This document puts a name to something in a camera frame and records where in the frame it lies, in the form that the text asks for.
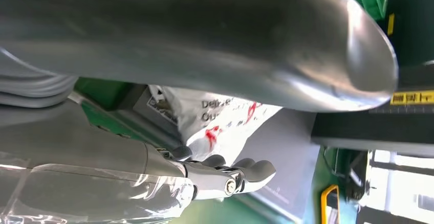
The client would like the black inbound scanner machine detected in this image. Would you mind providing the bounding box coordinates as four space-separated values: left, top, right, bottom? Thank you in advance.
132 63 434 224

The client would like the phone in yellow case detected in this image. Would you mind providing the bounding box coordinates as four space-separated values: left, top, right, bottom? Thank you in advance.
320 184 341 224

